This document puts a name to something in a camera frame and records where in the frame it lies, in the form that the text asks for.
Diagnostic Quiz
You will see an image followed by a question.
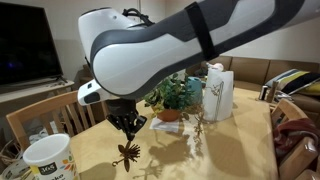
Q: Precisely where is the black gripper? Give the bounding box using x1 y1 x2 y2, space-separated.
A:
105 99 148 142

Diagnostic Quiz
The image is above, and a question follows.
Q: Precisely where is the brown star-shaped ornament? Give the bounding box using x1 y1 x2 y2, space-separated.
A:
111 139 141 173

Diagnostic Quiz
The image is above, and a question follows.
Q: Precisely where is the white napkin under plant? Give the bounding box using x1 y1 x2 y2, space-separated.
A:
148 116 182 133

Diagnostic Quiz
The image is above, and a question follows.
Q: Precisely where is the potted green trailing plant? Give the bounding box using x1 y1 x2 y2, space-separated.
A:
143 73 210 161

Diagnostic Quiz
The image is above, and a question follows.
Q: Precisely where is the tall white printed canister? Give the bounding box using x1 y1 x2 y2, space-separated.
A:
22 133 81 180

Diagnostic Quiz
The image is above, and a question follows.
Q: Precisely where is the wooden slat-back chair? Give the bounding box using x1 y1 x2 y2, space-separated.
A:
5 89 113 153

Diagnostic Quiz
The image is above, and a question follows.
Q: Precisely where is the white paper towel roll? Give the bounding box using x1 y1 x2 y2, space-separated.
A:
203 62 235 122

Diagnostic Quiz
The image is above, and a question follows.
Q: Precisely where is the white television stand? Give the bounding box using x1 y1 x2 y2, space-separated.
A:
0 79 75 104

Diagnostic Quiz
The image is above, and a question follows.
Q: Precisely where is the short printed paper canister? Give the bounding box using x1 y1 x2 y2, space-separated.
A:
1 159 33 180

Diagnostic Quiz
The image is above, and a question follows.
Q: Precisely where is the brown sofa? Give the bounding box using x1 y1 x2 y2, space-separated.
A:
73 55 320 114

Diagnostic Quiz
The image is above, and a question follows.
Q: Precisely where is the black flat screen television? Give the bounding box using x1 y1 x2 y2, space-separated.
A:
0 2 64 87

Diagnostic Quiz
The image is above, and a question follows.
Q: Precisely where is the silver shaker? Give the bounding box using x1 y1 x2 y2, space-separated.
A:
258 84 270 101

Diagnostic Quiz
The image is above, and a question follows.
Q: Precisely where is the red patterned cloth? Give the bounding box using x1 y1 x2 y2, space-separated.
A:
273 118 320 158

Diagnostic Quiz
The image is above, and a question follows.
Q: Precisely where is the striped cushion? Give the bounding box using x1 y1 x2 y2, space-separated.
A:
264 68 320 96

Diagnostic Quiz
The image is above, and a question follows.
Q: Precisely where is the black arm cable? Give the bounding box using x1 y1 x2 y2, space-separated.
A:
121 7 156 28

